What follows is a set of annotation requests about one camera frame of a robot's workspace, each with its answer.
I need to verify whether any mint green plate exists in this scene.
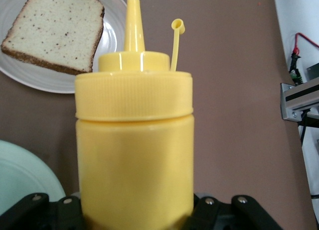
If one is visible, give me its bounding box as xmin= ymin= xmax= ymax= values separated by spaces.
xmin=0 ymin=139 xmax=66 ymax=216

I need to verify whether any yellow squeeze bottle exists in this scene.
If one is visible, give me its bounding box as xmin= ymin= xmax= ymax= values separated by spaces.
xmin=74 ymin=0 xmax=194 ymax=230

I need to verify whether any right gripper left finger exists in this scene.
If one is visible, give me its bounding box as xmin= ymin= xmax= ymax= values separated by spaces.
xmin=0 ymin=192 xmax=84 ymax=230

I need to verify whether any beige plate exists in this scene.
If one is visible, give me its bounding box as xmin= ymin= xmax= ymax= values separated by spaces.
xmin=0 ymin=0 xmax=128 ymax=94

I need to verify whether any red clip wire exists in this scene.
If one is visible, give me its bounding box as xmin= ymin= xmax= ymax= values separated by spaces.
xmin=293 ymin=32 xmax=319 ymax=54

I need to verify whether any brown-crusted bread slice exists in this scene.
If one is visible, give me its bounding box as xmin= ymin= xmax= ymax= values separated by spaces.
xmin=0 ymin=0 xmax=105 ymax=76

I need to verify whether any aluminium camera mount post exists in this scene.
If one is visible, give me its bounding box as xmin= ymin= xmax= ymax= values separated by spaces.
xmin=280 ymin=77 xmax=319 ymax=121

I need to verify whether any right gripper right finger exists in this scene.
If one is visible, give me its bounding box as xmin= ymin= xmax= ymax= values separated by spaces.
xmin=191 ymin=193 xmax=284 ymax=230

